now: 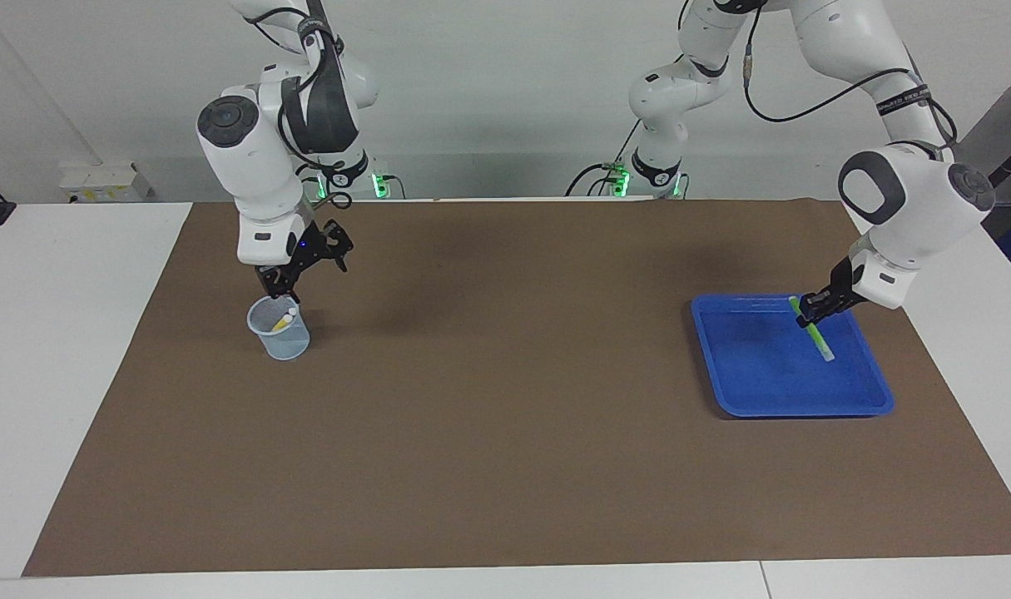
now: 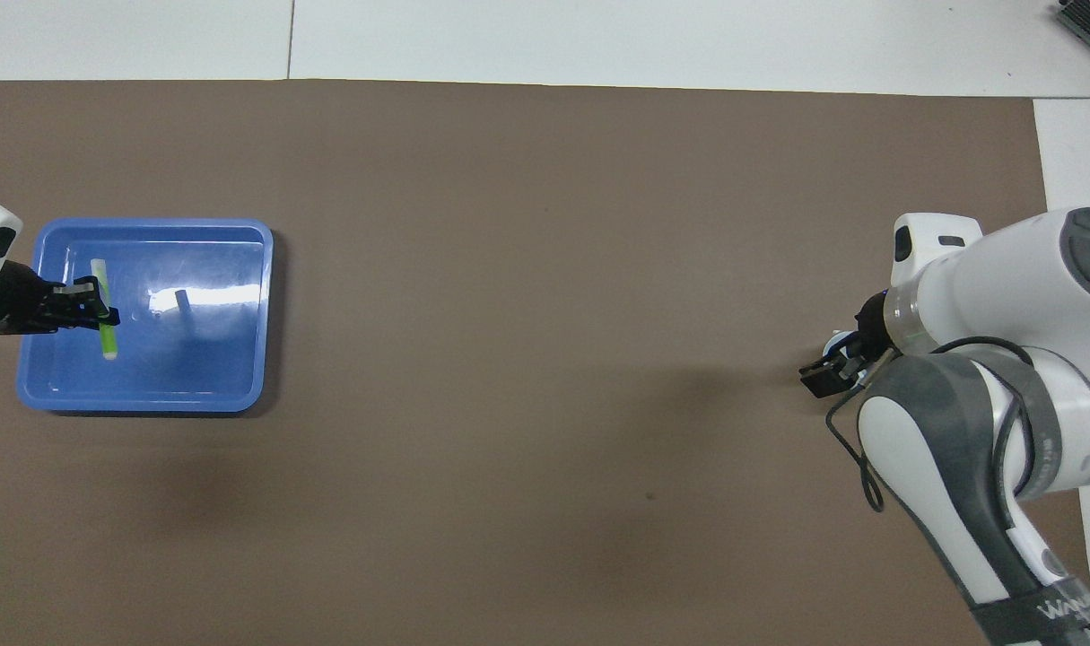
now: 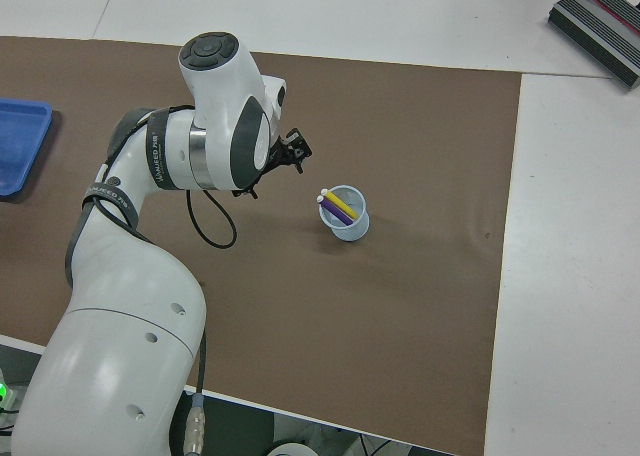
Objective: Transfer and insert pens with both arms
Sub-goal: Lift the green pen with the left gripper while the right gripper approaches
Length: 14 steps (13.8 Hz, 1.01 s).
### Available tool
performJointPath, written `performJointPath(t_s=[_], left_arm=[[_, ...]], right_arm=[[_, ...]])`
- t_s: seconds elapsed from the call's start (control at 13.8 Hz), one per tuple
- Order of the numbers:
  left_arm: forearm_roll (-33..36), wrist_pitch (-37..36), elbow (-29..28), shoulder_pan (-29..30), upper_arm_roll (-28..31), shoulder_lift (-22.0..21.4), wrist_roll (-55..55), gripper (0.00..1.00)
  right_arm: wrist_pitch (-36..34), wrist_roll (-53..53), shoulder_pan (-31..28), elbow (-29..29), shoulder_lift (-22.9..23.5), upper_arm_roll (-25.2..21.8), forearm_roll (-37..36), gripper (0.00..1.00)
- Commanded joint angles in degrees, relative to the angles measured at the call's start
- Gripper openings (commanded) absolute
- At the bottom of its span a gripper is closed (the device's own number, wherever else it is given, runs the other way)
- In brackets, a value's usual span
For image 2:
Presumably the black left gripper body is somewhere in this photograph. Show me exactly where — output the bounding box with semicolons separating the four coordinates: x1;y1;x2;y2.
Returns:
0;260;57;335

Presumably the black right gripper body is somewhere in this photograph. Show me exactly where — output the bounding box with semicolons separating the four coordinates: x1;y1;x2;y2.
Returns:
854;292;892;360

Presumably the green highlighter pen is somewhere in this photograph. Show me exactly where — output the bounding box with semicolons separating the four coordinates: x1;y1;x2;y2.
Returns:
91;258;120;361

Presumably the blue plastic tray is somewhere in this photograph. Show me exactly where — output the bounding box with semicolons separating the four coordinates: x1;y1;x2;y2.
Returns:
15;218;275;415

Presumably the brown table mat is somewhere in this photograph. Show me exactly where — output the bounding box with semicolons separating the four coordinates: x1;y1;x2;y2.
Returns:
0;79;1090;646

